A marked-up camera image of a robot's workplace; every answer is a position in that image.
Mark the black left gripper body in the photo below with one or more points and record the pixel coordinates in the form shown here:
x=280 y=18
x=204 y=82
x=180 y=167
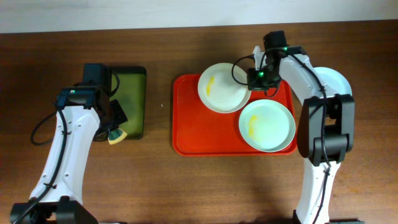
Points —
x=117 y=112

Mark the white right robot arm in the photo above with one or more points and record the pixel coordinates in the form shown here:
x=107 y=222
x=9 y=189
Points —
x=326 y=125

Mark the cream white plate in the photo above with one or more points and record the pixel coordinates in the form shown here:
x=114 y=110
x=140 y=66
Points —
x=222 y=88

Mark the light green plate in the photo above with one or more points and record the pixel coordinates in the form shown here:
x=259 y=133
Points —
x=267 y=125

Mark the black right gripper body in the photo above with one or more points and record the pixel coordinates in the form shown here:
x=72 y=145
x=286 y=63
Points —
x=259 y=78

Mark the green yellow sponge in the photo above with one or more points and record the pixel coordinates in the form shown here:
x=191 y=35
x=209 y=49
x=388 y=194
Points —
x=116 y=135

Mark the black tray with green liquid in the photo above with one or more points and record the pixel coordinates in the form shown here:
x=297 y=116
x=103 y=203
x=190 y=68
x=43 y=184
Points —
x=129 y=85

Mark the light blue plate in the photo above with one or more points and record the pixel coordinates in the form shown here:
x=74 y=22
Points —
x=333 y=81

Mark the red plastic tray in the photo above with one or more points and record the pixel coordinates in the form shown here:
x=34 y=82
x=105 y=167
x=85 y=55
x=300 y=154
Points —
x=198 y=131

